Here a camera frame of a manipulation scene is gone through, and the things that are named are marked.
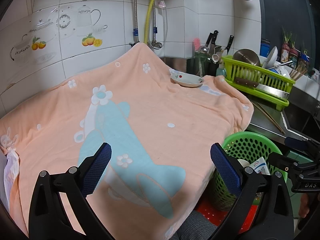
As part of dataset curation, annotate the white paper cup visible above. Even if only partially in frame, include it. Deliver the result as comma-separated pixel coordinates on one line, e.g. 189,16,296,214
238,159,250,167

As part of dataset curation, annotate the person right hand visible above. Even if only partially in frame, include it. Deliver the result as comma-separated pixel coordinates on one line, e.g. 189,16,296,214
298,194,310,218

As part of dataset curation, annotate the wooden chopstick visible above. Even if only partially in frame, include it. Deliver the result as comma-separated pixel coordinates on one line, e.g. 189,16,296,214
252,102,285,135

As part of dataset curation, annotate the green perforated waste basket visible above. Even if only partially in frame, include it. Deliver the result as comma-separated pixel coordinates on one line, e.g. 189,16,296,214
213,132,281,211

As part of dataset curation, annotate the red plastic stool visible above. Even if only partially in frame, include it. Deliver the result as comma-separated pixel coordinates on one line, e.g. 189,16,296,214
195,199,258,233

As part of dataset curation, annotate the lime green dish rack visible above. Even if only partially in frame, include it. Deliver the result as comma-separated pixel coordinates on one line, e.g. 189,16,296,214
222,56,295,111

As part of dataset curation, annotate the white bowl in rack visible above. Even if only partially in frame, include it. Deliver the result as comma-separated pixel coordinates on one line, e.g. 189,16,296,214
262,46,278,69

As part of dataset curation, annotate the steel bowl in rack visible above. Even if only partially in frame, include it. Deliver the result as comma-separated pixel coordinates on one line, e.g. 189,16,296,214
233,49,260,66

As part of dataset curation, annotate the knife block with knives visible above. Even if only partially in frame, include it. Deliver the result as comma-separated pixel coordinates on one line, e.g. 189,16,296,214
187,30,234,77

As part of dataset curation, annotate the peach flower-pattern towel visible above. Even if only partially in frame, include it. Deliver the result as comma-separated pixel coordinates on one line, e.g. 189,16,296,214
1,43,253,239

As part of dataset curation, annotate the white ceramic dish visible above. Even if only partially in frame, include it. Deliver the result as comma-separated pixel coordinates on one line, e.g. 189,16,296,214
170,71,204,88

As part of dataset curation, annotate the cleaver with wooden handle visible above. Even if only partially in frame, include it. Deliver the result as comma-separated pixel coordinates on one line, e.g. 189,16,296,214
234,77,289,100

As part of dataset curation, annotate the yellow gas hose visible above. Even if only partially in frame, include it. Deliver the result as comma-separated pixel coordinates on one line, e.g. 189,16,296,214
143,0,158,45

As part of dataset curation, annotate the steel braided hose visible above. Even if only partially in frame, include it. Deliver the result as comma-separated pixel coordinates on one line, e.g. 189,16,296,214
131,0,140,43

